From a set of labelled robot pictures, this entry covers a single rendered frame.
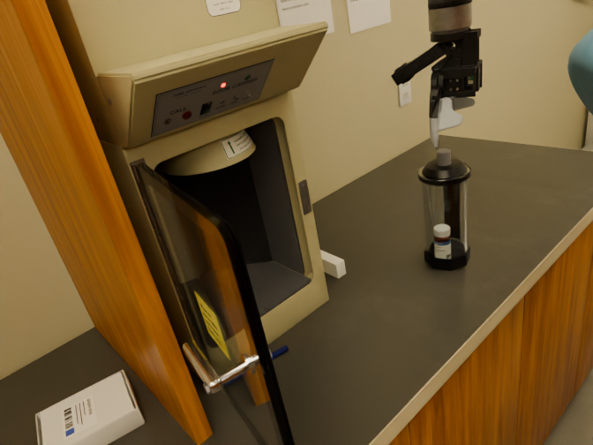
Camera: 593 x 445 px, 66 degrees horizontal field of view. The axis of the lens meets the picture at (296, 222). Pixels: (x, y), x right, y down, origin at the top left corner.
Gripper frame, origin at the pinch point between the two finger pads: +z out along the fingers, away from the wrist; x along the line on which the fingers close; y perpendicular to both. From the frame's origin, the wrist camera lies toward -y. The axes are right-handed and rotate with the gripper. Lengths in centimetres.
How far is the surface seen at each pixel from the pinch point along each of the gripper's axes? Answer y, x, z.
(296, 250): -24.8, -24.1, 16.6
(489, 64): -12, 136, 14
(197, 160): -31, -39, -9
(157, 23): -27, -42, -31
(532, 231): 16.9, 16.3, 30.1
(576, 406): 34, 52, 124
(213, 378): -8, -68, 3
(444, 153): 0.7, -1.3, 3.3
